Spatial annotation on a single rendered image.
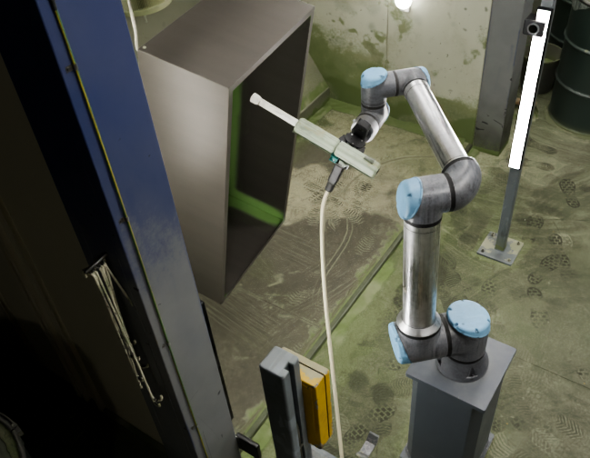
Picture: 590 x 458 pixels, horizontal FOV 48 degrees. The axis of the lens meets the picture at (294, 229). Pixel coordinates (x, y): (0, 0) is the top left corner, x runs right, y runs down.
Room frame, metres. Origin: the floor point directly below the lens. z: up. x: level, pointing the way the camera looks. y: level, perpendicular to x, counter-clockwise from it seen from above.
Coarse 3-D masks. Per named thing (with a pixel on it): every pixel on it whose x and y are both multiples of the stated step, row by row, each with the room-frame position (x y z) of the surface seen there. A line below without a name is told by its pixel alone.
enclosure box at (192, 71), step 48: (240, 0) 2.34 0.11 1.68; (288, 0) 2.36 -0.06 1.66; (144, 48) 2.01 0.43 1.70; (192, 48) 2.02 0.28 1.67; (240, 48) 2.04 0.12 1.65; (288, 48) 2.40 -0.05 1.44; (192, 96) 1.90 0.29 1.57; (240, 96) 2.54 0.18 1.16; (288, 96) 2.41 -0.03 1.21; (192, 144) 1.93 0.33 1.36; (240, 144) 2.57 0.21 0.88; (288, 144) 2.43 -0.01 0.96; (192, 192) 1.96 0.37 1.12; (240, 192) 2.59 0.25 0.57; (288, 192) 2.44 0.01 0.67; (192, 240) 1.99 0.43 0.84; (240, 240) 2.33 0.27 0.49
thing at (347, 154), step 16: (256, 96) 1.90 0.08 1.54; (272, 112) 1.87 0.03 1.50; (304, 128) 1.79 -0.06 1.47; (320, 128) 1.80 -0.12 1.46; (320, 144) 1.76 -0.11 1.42; (336, 144) 1.75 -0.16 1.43; (352, 160) 1.70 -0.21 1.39; (368, 160) 1.69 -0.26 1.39; (336, 176) 1.74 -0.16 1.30; (368, 176) 1.67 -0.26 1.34
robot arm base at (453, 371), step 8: (440, 360) 1.40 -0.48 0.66; (448, 360) 1.37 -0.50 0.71; (456, 360) 1.35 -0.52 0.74; (480, 360) 1.35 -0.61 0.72; (488, 360) 1.38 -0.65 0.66; (440, 368) 1.37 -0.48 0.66; (448, 368) 1.35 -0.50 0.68; (456, 368) 1.34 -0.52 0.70; (464, 368) 1.33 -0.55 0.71; (472, 368) 1.33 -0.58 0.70; (480, 368) 1.34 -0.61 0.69; (448, 376) 1.34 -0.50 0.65; (456, 376) 1.33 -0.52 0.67; (464, 376) 1.32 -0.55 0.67; (472, 376) 1.33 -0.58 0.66; (480, 376) 1.32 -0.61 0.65
